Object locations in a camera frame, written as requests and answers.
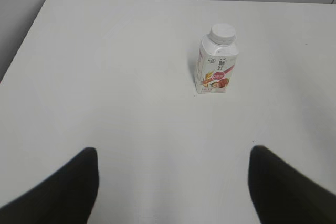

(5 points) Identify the white ribbed bottle cap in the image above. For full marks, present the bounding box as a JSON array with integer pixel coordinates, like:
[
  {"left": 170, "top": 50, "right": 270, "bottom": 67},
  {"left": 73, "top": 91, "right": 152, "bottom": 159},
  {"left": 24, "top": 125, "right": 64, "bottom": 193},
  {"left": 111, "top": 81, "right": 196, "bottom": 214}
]
[{"left": 209, "top": 23, "right": 236, "bottom": 45}]

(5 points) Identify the white yili changqing bottle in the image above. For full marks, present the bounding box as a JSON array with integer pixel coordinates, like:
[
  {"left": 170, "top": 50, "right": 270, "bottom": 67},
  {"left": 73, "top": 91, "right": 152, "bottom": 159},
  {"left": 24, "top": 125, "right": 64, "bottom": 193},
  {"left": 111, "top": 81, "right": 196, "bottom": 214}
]
[{"left": 195, "top": 35, "right": 239, "bottom": 94}]

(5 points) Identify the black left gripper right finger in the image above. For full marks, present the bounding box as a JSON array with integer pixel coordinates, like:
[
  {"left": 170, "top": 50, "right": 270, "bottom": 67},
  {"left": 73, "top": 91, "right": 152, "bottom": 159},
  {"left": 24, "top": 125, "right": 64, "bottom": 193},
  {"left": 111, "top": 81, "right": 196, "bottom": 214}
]
[{"left": 248, "top": 145, "right": 335, "bottom": 223}]

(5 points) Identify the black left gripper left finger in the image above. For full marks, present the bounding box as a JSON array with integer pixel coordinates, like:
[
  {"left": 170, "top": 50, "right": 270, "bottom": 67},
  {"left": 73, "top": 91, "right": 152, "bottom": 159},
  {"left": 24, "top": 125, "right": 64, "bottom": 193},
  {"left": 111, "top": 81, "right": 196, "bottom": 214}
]
[{"left": 1, "top": 147, "right": 99, "bottom": 223}]

